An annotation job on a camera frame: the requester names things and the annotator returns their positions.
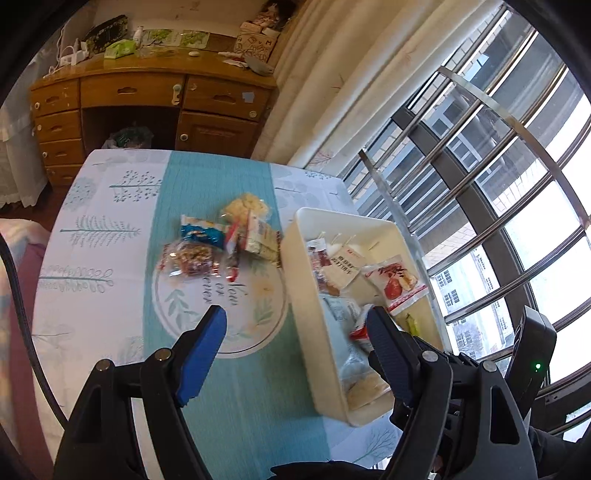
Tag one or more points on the floral blanket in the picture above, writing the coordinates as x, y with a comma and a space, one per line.
21, 369

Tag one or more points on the green print mat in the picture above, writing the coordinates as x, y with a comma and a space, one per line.
159, 37
195, 39

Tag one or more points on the glass window with dark frame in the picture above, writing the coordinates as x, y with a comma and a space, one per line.
496, 256

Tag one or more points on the white packet with red corner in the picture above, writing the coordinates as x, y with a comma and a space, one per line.
344, 267

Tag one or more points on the person's dark clothing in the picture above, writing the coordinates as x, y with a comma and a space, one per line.
323, 470

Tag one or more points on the white power strip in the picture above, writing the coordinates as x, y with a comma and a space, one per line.
74, 54

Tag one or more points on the white plastic bin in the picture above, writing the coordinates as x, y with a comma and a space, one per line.
314, 360

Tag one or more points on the scribbled cardboard box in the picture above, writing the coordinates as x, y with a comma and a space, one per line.
254, 44

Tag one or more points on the steel window guard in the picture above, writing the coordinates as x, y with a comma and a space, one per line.
508, 122

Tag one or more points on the printed tablecloth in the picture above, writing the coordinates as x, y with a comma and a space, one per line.
115, 258

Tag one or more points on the clear nut bar packet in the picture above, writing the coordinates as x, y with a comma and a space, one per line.
194, 256

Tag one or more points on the white drawer lock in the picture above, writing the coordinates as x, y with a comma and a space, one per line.
175, 94

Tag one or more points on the yellow cracker packet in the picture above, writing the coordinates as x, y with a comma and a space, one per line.
247, 205

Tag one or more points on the slim red white packet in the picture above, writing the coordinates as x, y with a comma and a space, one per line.
233, 258

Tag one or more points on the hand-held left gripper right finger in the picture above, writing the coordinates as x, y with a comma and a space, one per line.
383, 350

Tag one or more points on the white lace bed cover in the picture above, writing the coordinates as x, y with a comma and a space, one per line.
18, 161

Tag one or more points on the person's right forearm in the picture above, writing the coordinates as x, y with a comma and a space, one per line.
549, 457

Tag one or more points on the dark plastic bag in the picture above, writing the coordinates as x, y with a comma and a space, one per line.
129, 137

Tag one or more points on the grey pouch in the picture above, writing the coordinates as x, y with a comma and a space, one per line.
259, 65

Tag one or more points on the dark patterned bag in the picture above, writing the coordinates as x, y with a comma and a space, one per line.
108, 32

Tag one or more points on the white curtain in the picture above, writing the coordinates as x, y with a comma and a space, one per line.
346, 69

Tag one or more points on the wooden desk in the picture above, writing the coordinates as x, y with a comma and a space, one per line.
138, 90

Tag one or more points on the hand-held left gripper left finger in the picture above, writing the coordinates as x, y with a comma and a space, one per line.
203, 355

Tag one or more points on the light blue snack packet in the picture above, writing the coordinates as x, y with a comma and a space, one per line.
341, 323

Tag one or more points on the small red white packet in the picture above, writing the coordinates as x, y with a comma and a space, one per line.
362, 330

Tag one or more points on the apple print snack packet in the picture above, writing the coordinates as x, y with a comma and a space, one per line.
395, 286

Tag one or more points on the dark red snack packet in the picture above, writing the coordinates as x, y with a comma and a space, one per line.
318, 265

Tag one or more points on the clear packet of orange balls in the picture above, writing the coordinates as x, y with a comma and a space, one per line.
364, 390

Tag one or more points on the green tissue pack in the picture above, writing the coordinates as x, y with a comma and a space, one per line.
120, 48

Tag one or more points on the small green yellow packet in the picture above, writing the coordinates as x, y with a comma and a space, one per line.
412, 324

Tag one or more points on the beige cracker packet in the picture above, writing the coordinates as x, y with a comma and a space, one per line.
261, 237

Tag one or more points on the small white bottle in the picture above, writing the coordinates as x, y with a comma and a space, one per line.
138, 37

